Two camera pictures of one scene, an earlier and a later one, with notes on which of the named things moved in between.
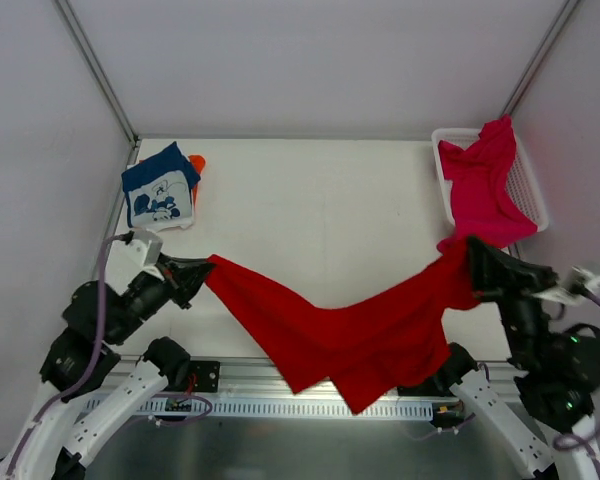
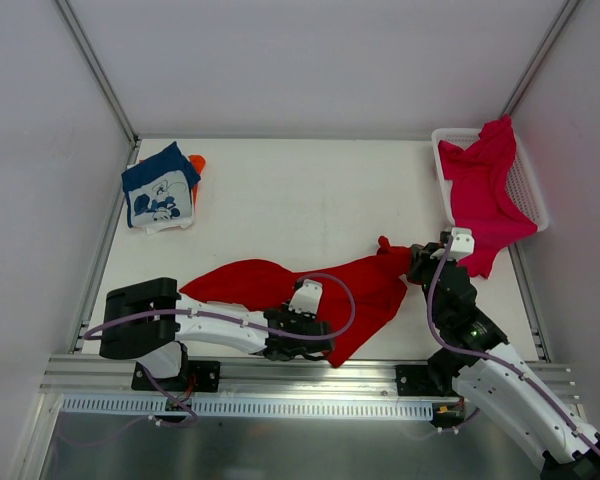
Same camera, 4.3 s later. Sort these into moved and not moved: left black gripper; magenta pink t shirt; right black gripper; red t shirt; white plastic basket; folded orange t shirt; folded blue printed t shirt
Moved: left black gripper; red t shirt; right black gripper
Not moved: folded blue printed t shirt; white plastic basket; magenta pink t shirt; folded orange t shirt
